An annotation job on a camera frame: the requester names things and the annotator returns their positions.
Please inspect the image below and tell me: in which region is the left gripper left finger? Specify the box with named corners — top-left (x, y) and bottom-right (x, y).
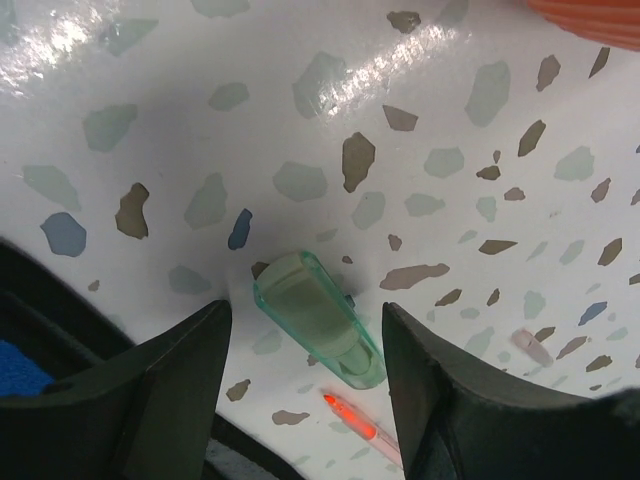
top-left (1, 300), bottom-right (232, 479)

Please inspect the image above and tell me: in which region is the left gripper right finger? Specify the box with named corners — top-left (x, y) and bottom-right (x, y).
top-left (382, 303), bottom-right (639, 479)

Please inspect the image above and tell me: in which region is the orange pink pen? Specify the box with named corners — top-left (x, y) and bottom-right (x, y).
top-left (322, 392), bottom-right (404, 469)

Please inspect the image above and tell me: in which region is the mint green highlighter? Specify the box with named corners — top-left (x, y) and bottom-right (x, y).
top-left (253, 251), bottom-right (386, 390)

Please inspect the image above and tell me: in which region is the blue fabric pencil pouch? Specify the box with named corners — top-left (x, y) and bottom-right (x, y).
top-left (1, 243), bottom-right (297, 479)

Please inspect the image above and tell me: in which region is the orange round desk organizer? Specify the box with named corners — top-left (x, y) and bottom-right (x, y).
top-left (526, 0), bottom-right (639, 52)

